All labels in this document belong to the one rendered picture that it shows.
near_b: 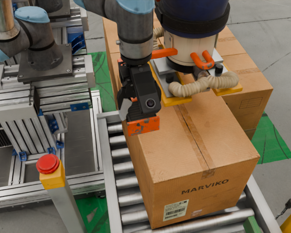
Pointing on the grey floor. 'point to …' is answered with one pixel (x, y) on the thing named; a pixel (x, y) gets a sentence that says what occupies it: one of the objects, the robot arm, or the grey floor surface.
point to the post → (63, 199)
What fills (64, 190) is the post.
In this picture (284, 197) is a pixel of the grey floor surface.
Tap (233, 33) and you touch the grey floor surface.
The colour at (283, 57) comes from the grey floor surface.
